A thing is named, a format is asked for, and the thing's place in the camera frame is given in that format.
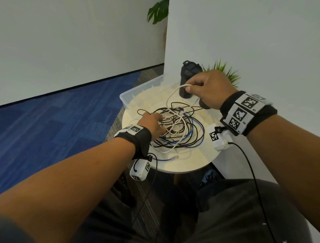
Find person's left hand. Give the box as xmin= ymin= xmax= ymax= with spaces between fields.
xmin=137 ymin=113 xmax=167 ymax=141

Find person's right hand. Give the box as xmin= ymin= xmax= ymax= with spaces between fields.
xmin=186 ymin=69 xmax=238 ymax=110

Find thick white usb cable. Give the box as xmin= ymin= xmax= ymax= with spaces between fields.
xmin=160 ymin=84 xmax=198 ymax=141

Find clear plastic storage bin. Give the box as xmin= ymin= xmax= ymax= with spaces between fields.
xmin=119 ymin=74 xmax=165 ymax=110

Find person's left forearm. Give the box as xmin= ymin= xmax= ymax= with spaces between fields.
xmin=0 ymin=137 xmax=137 ymax=243

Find person's right forearm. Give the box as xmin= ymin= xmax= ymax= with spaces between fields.
xmin=246 ymin=114 xmax=320 ymax=232

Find person's dark trousers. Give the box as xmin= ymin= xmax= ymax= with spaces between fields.
xmin=62 ymin=173 xmax=313 ymax=243

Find black marker wristband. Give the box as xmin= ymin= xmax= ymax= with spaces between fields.
xmin=114 ymin=125 xmax=152 ymax=160
xmin=219 ymin=90 xmax=278 ymax=137

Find small potted grass plant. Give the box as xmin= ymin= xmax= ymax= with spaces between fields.
xmin=199 ymin=59 xmax=241 ymax=110

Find black tumbler with lid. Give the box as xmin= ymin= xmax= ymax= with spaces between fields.
xmin=179 ymin=60 xmax=203 ymax=99

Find round white table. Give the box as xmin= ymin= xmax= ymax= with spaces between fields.
xmin=122 ymin=84 xmax=225 ymax=174

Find large leafy green plant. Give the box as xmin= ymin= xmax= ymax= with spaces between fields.
xmin=147 ymin=0 xmax=170 ymax=25

